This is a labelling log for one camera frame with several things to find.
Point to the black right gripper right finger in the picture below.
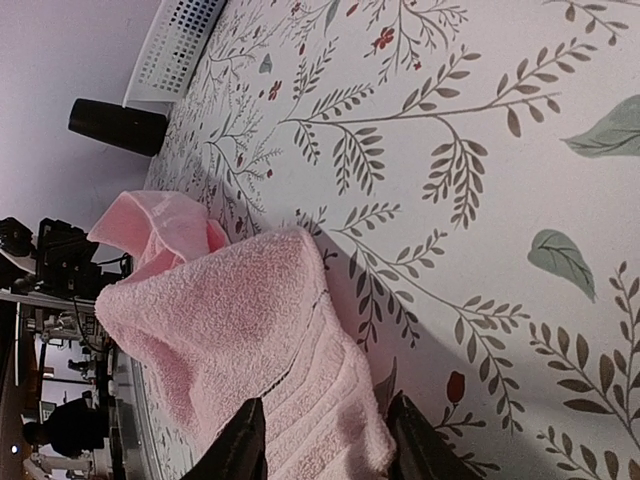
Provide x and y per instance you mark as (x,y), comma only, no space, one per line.
(420,452)

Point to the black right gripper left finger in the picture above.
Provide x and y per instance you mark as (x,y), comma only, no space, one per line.
(238,453)

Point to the pink towel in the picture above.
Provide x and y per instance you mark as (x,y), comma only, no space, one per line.
(217,323)

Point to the person in background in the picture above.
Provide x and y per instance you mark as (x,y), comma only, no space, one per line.
(71,429)

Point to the black cylinder cup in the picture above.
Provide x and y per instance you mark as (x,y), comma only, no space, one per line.
(137,131)

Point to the white plastic basket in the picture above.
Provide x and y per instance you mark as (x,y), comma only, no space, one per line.
(171,50)

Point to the front aluminium rail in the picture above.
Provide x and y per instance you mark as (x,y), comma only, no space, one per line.
(140,458)

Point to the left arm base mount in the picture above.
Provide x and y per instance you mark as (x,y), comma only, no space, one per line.
(57,261)

